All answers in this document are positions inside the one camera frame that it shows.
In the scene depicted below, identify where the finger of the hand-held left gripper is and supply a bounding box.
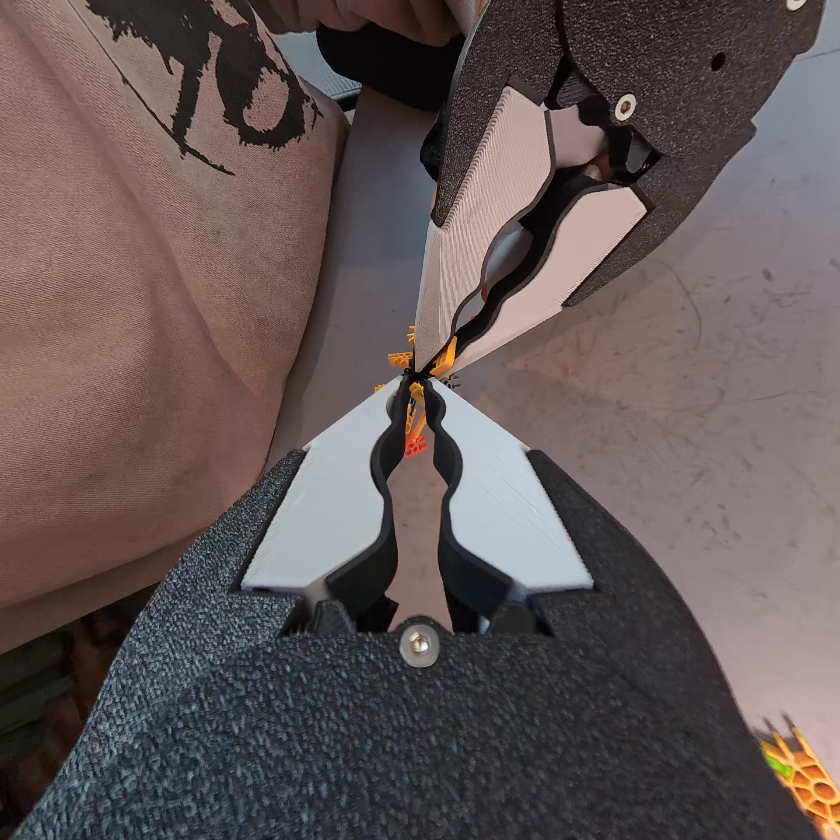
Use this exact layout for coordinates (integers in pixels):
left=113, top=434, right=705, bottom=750
left=430, top=182, right=652, bottom=378
left=413, top=84, right=559, bottom=373

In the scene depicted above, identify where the large blue green toy assembly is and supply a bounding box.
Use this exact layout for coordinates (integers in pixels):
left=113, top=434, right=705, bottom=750
left=760, top=727, right=840, bottom=836

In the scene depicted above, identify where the grey desk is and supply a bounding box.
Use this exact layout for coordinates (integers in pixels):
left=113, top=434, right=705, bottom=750
left=262, top=33, right=840, bottom=840

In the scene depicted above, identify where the dark cloth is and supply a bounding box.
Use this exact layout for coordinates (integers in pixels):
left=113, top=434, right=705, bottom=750
left=0, top=591, right=153, bottom=821

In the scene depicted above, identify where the yellow black toy wheel assembly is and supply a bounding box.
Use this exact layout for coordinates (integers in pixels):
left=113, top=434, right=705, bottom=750
left=374, top=325, right=463, bottom=459

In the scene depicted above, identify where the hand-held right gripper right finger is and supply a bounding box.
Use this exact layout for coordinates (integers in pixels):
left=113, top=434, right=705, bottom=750
left=423, top=379, right=595, bottom=632

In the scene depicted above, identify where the person's torso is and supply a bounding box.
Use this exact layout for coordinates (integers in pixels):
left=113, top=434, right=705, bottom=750
left=0, top=0, right=350, bottom=652

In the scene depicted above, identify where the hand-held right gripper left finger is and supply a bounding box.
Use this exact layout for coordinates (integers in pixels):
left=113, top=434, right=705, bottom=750
left=241, top=379, right=403, bottom=627

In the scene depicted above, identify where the person's left forearm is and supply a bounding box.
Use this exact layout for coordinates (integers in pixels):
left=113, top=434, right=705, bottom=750
left=252, top=0, right=490, bottom=112

